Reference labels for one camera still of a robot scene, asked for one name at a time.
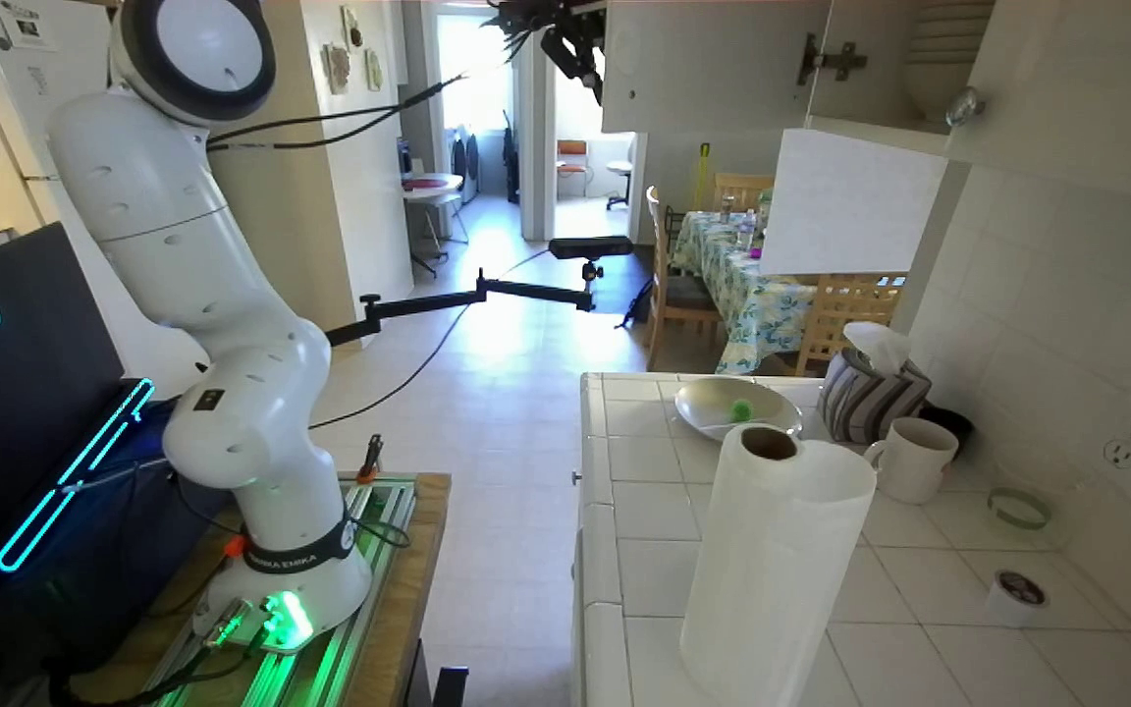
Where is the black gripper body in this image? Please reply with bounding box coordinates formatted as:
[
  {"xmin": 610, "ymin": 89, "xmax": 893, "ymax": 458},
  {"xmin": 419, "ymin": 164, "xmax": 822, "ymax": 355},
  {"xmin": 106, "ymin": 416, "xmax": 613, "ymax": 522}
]
[{"xmin": 492, "ymin": 0, "xmax": 606, "ymax": 97}]

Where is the white cabinet door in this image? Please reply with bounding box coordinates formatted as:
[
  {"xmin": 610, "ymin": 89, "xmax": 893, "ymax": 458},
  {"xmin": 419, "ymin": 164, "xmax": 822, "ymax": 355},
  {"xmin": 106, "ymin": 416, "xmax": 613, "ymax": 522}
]
[
  {"xmin": 600, "ymin": 0, "xmax": 830, "ymax": 135},
  {"xmin": 949, "ymin": 0, "xmax": 1131, "ymax": 193}
]

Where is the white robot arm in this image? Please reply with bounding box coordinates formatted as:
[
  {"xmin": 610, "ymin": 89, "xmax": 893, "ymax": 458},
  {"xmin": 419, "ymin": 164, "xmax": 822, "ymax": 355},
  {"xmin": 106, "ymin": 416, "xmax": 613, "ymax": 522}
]
[{"xmin": 49, "ymin": 0, "xmax": 372, "ymax": 651}]

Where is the white board panel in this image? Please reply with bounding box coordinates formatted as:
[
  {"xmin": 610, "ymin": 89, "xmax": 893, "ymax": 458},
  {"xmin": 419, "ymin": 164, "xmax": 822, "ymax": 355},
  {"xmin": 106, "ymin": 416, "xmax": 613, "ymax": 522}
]
[{"xmin": 761, "ymin": 130, "xmax": 947, "ymax": 275}]

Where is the wooden dining chair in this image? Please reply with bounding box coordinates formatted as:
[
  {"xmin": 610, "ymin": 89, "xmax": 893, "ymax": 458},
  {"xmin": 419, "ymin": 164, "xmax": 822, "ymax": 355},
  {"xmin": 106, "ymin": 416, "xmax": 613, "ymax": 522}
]
[{"xmin": 644, "ymin": 183, "xmax": 724, "ymax": 361}]

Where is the dining table with floral cloth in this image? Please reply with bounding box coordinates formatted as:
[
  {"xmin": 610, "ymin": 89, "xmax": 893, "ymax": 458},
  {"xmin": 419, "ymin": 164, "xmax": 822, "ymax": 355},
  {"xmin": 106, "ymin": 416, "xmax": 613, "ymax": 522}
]
[{"xmin": 673, "ymin": 211, "xmax": 814, "ymax": 372}]

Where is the white paper towel roll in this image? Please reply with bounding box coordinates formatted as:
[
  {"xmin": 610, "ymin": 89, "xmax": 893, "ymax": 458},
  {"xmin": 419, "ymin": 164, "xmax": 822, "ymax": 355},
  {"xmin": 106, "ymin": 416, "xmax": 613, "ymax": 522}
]
[{"xmin": 681, "ymin": 423, "xmax": 875, "ymax": 707}]

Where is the white floral mug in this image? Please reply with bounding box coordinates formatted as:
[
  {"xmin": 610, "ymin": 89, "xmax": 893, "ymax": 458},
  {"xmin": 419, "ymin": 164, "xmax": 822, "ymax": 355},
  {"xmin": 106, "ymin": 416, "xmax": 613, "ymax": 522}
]
[{"xmin": 863, "ymin": 416, "xmax": 958, "ymax": 501}]

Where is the small green rimmed dish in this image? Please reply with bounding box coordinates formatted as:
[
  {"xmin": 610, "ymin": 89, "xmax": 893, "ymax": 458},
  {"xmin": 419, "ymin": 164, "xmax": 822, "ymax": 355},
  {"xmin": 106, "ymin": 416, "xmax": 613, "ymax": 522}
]
[{"xmin": 986, "ymin": 486, "xmax": 1050, "ymax": 530}]

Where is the small white cup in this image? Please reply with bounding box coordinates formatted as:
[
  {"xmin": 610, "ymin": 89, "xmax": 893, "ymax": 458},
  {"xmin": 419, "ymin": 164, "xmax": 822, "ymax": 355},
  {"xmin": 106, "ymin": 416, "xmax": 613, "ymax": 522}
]
[{"xmin": 990, "ymin": 570, "xmax": 1050, "ymax": 627}]

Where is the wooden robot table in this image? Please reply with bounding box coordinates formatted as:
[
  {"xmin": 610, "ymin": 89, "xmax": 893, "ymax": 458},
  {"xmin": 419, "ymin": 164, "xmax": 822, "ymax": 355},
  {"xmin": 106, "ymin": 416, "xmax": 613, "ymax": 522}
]
[{"xmin": 59, "ymin": 470, "xmax": 466, "ymax": 707}]

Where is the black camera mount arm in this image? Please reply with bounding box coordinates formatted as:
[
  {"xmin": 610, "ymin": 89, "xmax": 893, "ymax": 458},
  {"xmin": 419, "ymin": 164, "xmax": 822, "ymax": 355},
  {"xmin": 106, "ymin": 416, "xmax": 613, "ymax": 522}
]
[{"xmin": 325, "ymin": 234, "xmax": 633, "ymax": 347}]

